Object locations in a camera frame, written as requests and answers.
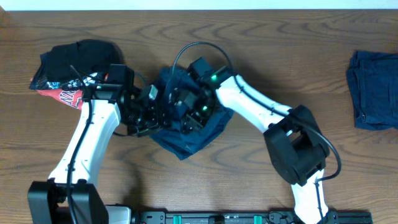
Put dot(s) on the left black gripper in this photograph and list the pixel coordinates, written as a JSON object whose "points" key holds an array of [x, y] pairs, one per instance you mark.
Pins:
{"points": [[155, 111]]}

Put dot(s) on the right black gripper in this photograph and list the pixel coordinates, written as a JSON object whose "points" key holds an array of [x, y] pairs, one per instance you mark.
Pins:
{"points": [[192, 118]]}

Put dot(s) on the dark blue shorts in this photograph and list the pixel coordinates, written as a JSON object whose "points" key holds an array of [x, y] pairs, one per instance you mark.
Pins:
{"points": [[184, 137]]}

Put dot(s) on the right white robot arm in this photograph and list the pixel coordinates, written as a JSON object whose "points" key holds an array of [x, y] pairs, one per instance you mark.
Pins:
{"points": [[296, 147]]}

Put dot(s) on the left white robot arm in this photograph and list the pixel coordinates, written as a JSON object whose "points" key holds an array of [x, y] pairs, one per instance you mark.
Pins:
{"points": [[70, 195]]}

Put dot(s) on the red printed shirt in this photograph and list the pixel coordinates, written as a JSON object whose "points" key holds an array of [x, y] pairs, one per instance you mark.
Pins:
{"points": [[67, 97]]}

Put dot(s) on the folded black garment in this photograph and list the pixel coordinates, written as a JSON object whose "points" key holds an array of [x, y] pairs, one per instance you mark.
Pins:
{"points": [[61, 67]]}

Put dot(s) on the folded navy garment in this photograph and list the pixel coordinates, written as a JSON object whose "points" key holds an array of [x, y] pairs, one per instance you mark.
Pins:
{"points": [[372, 82]]}

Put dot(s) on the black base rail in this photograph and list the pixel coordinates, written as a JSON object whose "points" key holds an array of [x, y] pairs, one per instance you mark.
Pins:
{"points": [[272, 217]]}

